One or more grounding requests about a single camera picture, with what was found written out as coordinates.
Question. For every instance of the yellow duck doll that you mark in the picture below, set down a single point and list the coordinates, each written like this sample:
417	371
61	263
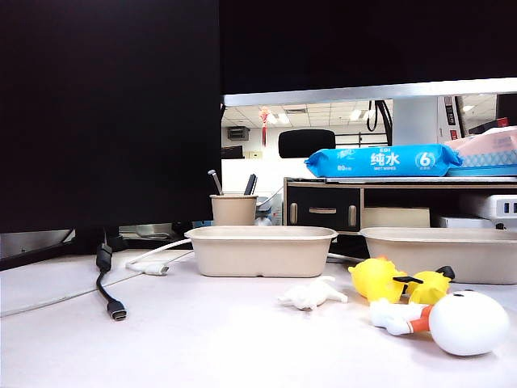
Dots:
373	279

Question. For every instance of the grey wall-mounted box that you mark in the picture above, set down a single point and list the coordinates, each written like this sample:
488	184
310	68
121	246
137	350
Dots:
237	133

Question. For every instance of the white power strip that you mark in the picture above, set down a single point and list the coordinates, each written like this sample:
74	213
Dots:
503	207

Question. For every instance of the pink tissue pack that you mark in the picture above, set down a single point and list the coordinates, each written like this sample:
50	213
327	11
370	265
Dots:
488	147

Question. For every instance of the red Chinese knot ornament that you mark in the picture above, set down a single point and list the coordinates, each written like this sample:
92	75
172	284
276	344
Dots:
264	121

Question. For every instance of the black wooden desk organizer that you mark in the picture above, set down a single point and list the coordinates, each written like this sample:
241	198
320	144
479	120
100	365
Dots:
323	204

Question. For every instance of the blue wet wipes pack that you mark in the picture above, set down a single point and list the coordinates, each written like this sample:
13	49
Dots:
383	161

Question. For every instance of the white big-head doll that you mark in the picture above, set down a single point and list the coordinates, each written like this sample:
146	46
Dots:
468	323

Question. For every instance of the beige paper cup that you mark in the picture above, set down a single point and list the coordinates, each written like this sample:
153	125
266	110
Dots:
233	211

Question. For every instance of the small white animal doll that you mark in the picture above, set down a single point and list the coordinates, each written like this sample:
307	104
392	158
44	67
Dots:
311	297

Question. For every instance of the black office chair headrest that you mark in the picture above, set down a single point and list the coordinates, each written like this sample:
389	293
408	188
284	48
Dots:
307	143

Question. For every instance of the beige paper pulp box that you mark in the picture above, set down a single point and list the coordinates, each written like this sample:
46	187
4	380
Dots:
452	258
258	256

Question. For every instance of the white flat box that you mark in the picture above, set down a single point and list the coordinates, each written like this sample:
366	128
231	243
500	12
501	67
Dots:
464	221

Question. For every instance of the beige cardboard box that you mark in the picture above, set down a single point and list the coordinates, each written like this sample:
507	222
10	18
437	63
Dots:
396	217

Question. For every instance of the black monitor silver bezel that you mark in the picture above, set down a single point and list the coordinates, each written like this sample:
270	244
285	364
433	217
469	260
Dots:
363	40

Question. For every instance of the silver-tipped pen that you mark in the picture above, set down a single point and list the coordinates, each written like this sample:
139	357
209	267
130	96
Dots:
216	184

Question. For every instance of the large black monitor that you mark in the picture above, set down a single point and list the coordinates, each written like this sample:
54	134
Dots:
105	121

